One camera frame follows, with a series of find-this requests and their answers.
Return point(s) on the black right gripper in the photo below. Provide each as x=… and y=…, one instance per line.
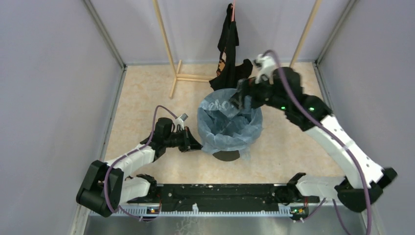
x=247, y=87

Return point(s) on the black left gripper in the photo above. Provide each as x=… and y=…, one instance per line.
x=189, y=142

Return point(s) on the black plastic trash bin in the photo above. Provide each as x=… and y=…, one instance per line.
x=227, y=156

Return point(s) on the light blue trash bag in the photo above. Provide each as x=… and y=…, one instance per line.
x=223, y=127

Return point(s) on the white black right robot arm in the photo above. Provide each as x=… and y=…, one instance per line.
x=363, y=181

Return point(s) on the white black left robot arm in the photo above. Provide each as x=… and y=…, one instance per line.
x=108, y=185

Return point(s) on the black printed t-shirt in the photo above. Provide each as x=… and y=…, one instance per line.
x=228, y=73

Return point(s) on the pink clothes hanger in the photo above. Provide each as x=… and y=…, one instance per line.
x=231, y=11

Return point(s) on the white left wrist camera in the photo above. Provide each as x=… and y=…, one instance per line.
x=179, y=122

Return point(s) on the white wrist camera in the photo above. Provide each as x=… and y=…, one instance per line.
x=266, y=66
x=179, y=122

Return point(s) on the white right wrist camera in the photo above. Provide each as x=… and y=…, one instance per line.
x=266, y=66

